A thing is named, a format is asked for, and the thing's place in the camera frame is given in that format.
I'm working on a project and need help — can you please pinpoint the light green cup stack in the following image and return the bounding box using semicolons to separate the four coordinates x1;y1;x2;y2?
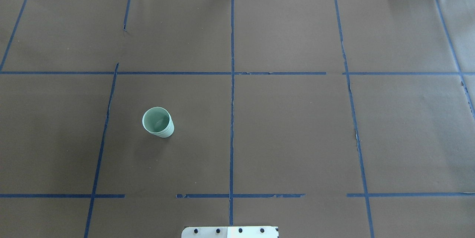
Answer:
141;107;174;138

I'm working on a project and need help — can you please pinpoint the brown paper table cover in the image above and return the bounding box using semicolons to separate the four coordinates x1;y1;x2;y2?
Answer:
1;0;474;238

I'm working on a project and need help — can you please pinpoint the vertical blue tape strip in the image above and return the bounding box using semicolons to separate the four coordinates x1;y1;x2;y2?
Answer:
229;0;235;226

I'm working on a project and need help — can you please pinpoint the white metal mounting plate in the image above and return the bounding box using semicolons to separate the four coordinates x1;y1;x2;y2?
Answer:
181;226;279;238

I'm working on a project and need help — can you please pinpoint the horizontal blue tape strip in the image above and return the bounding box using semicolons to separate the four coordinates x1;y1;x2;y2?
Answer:
1;71;475;76

